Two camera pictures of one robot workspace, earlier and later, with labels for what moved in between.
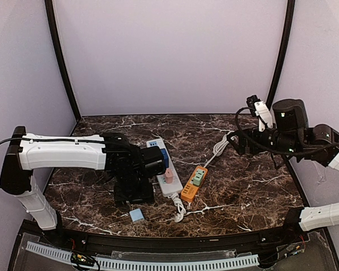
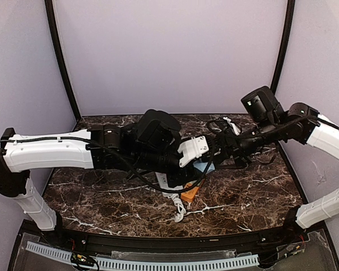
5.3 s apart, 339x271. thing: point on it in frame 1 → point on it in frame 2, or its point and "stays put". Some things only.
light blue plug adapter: x=137 y=215 → x=201 y=165
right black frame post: x=279 y=70 stays put
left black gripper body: x=133 y=193 → x=176 y=177
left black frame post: x=53 y=25 stays put
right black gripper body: x=245 y=141 → x=224 y=145
